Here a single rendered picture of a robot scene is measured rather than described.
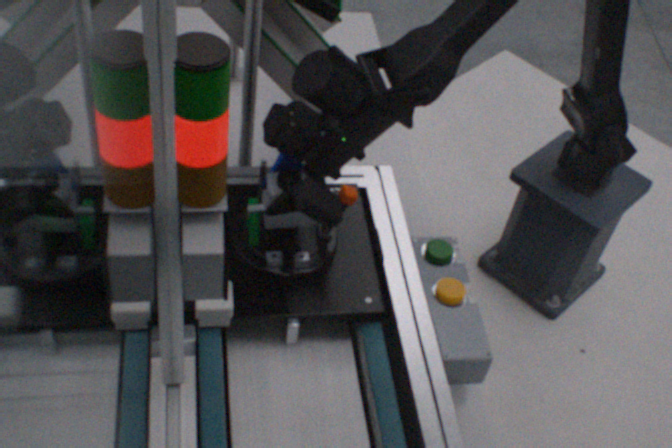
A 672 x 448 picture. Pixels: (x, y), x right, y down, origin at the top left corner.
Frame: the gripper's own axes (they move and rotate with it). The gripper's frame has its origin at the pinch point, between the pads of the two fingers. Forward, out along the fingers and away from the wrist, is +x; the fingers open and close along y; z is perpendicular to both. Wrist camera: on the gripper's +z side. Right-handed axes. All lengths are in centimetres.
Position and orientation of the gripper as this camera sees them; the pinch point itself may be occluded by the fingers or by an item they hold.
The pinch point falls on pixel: (283, 185)
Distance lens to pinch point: 104.5
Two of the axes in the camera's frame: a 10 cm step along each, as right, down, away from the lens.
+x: -7.0, 5.5, 4.5
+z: -7.0, -4.2, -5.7
